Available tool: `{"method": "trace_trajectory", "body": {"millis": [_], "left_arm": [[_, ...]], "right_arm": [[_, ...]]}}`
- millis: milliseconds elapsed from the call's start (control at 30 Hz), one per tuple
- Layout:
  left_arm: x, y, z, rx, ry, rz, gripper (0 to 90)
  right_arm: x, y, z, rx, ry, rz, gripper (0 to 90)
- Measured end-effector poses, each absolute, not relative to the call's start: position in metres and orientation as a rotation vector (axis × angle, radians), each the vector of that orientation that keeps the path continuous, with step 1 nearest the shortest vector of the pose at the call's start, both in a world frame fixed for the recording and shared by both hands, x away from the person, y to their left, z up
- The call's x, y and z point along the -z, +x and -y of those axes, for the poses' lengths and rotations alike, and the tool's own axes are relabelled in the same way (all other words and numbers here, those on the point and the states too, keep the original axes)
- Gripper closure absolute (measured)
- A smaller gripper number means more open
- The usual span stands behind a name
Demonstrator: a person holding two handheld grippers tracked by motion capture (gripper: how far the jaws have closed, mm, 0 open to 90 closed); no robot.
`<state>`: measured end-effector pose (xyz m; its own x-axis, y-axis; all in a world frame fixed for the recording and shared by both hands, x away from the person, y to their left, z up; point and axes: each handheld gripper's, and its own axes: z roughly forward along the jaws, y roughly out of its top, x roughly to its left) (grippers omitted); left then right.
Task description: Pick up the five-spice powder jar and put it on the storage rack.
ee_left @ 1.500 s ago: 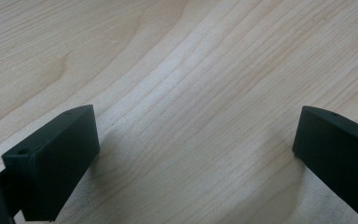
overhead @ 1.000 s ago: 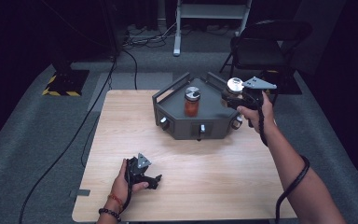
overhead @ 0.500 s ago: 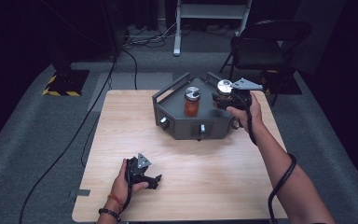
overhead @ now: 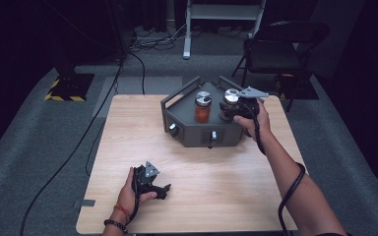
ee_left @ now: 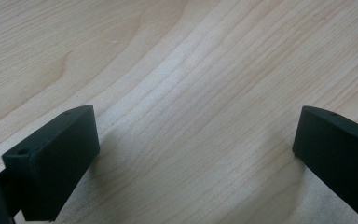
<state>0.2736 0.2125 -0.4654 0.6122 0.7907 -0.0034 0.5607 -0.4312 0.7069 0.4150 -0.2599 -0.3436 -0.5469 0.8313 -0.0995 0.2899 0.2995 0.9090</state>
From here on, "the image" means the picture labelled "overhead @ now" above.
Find bundle of floor cables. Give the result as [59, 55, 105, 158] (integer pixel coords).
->
[129, 23, 205, 52]

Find grey tape strip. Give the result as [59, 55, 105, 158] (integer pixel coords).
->
[73, 198, 96, 209]

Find dark grey metal bin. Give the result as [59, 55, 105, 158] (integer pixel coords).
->
[159, 76, 265, 149]

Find white metal stand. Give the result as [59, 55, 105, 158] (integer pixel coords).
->
[181, 0, 267, 61]

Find brown spice jar silver lid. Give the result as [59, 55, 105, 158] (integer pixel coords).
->
[220, 88, 242, 122]

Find black folding chair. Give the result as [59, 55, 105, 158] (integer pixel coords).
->
[231, 20, 331, 113]

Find red string bracelet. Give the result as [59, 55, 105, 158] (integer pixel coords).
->
[113, 204, 132, 219]

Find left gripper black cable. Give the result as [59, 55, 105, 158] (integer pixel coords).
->
[126, 166, 143, 227]

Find black bead bracelet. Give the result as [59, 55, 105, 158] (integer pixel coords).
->
[103, 218, 129, 235]

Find person's right hand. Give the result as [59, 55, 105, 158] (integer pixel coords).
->
[232, 99, 274, 143]

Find thin black floor cable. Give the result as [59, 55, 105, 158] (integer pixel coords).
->
[85, 120, 107, 177]

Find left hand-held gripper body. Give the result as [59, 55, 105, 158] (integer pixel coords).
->
[131, 160, 161, 198]

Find orange spice jar silver lid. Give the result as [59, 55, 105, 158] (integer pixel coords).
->
[194, 90, 213, 125]

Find long black floor cable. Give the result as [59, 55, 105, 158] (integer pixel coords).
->
[19, 58, 124, 236]

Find black stand base hazard stripes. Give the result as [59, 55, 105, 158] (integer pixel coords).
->
[43, 60, 96, 102]
[275, 72, 320, 101]

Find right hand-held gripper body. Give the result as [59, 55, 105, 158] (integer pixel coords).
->
[231, 86, 271, 121]

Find person's left hand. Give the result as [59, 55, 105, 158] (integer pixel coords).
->
[112, 166, 158, 218]

